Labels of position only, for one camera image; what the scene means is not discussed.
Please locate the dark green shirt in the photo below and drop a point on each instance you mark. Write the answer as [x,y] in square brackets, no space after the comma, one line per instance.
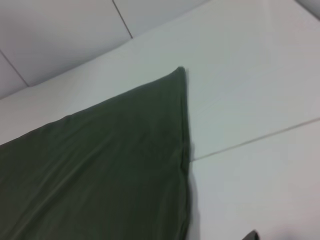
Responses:
[100,162]

